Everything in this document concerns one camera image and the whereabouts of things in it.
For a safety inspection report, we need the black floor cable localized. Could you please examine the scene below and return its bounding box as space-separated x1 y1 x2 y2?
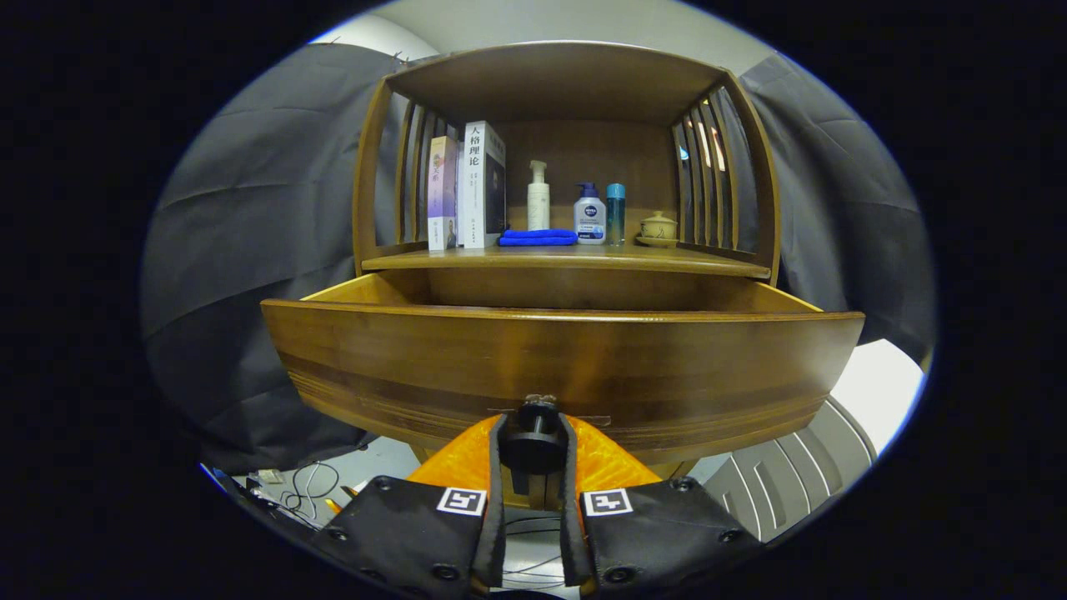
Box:
279 461 341 522

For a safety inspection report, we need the white board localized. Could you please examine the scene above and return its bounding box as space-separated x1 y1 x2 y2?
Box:
829 337 926 455

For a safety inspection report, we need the yellow lidded teacup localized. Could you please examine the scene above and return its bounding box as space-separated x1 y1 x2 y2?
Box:
636 211 679 248

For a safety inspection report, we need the wooden drawer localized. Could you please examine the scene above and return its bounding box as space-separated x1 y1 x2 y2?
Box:
260 271 866 468

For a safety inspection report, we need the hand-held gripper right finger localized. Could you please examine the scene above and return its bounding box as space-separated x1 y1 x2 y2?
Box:
557 412 764 599

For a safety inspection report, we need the black drawer knob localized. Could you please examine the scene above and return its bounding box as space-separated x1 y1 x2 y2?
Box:
498 394 569 497

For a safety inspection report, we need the grey ribbed panel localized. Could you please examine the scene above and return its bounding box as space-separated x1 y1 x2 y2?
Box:
704 393 878 544

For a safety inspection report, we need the purple book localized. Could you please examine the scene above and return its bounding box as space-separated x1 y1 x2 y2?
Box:
427 136 459 253

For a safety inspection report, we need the white bottle with blue pump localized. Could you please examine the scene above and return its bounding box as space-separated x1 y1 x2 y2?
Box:
573 182 607 245

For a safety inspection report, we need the wooden cabinet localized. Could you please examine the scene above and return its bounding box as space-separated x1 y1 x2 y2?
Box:
353 42 782 509

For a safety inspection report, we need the white book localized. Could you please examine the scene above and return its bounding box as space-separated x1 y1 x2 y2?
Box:
457 121 508 249

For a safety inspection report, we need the blue folded cloth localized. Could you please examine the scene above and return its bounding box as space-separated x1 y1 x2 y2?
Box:
498 228 579 248

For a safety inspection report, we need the wooden countertop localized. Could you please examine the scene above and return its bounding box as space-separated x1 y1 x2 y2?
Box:
361 242 772 280

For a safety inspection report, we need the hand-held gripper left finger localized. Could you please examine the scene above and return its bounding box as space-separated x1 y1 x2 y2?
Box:
313 414 508 600

